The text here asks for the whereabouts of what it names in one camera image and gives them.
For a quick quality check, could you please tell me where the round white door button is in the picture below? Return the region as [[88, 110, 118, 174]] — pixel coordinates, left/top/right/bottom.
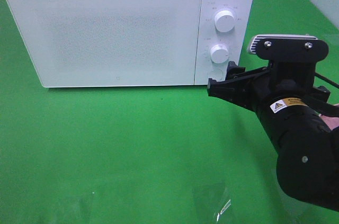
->
[[208, 69, 225, 82]]

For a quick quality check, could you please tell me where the clear tape patch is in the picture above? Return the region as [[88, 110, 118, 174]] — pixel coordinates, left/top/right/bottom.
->
[[193, 182, 236, 223]]

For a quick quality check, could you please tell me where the white microwave knob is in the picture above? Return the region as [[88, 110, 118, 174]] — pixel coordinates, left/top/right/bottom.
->
[[215, 10, 236, 33], [210, 44, 229, 64]]

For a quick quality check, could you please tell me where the upper white microwave knob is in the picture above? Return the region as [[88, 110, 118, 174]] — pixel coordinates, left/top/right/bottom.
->
[[215, 10, 236, 33]]

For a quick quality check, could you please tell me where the white microwave oven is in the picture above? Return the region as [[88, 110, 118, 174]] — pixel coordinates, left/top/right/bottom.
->
[[6, 0, 253, 88]]

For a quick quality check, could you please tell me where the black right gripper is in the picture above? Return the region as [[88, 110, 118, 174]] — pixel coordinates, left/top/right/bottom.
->
[[207, 60, 316, 118]]

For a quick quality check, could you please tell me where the white microwave door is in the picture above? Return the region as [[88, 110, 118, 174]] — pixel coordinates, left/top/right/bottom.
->
[[7, 0, 200, 88]]

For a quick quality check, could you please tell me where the lower white microwave knob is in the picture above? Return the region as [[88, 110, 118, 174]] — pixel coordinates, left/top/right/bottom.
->
[[210, 44, 229, 64]]

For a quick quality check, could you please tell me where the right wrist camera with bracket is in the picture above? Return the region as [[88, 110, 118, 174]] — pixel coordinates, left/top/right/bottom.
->
[[247, 34, 329, 63]]

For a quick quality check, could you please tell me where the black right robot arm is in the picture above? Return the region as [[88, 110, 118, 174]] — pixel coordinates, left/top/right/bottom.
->
[[207, 61, 338, 211]]

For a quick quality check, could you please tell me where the black camera cable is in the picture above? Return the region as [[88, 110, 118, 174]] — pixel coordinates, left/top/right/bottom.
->
[[314, 73, 339, 89]]

